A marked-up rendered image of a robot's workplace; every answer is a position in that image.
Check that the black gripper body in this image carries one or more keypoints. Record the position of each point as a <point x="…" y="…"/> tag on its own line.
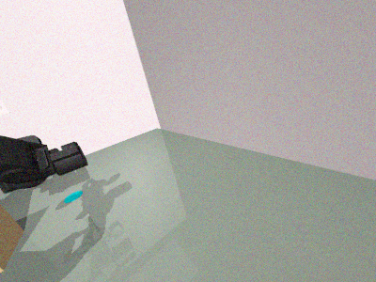
<point x="67" y="146"/>

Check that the cyan circle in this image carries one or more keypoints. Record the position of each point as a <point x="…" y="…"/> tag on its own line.
<point x="72" y="196"/>

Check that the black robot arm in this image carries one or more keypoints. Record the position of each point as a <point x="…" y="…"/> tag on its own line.
<point x="19" y="169"/>

